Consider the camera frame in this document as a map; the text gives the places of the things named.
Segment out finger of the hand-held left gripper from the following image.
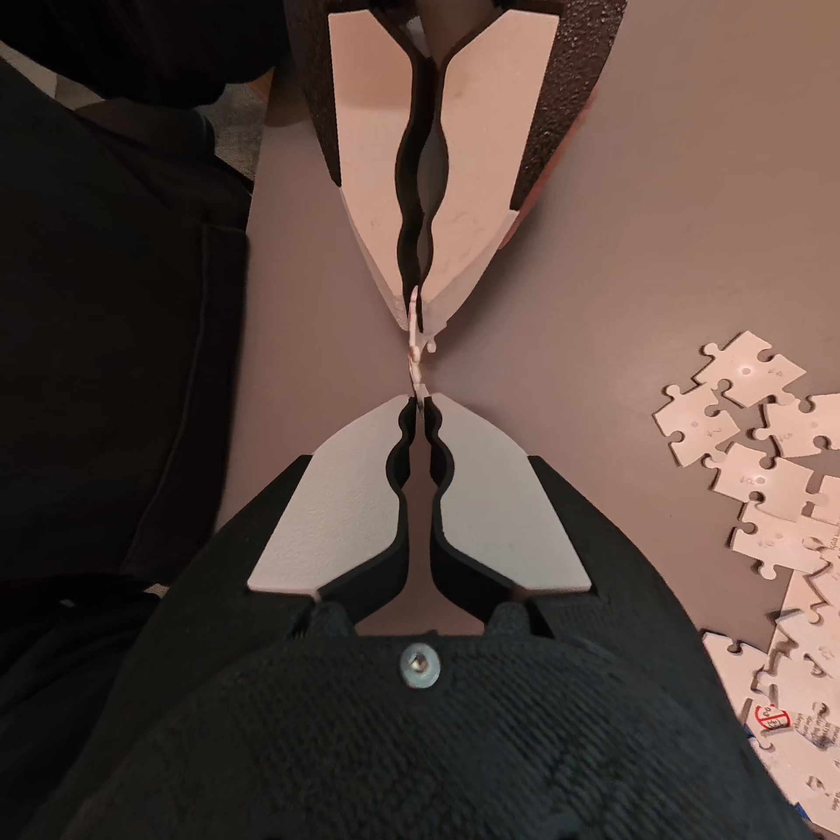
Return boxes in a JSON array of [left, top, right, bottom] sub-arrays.
[[420, 10, 562, 336], [327, 10, 437, 336]]

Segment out pile of white puzzle pieces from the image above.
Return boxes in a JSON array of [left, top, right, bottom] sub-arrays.
[[653, 330, 840, 834]]

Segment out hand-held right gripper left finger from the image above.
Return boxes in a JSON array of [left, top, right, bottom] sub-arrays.
[[248, 394, 421, 621]]

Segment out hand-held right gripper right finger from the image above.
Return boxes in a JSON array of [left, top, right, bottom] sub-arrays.
[[423, 395, 593, 636]]

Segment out person's black pants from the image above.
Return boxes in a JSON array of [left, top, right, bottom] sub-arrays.
[[0, 0, 290, 840]]

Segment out joined puzzle pieces strip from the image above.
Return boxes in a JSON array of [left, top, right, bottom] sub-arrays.
[[405, 285, 437, 401]]

